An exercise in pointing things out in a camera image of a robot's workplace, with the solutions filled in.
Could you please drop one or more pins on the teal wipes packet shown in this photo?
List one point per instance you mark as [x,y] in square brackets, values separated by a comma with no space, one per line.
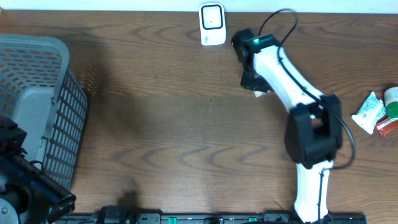
[370,113]

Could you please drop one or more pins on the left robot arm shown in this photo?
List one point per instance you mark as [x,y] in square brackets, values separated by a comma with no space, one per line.
[29,195]

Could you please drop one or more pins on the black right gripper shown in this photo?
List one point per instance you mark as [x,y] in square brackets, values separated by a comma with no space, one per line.
[245,79]

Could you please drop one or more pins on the white barcode scanner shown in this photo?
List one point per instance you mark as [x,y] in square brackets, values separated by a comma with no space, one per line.
[212,24]

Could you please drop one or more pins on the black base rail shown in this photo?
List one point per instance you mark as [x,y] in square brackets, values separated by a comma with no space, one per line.
[155,218]

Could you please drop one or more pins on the green lid jar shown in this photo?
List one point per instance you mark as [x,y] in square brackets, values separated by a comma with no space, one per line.
[391,102]

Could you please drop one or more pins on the red candy bar wrapper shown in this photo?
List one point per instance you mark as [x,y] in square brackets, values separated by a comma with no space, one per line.
[386,126]

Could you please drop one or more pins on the orange small box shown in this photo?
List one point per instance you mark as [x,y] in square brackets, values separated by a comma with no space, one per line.
[257,94]

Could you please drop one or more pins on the grey plastic basket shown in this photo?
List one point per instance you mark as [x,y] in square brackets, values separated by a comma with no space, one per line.
[40,94]

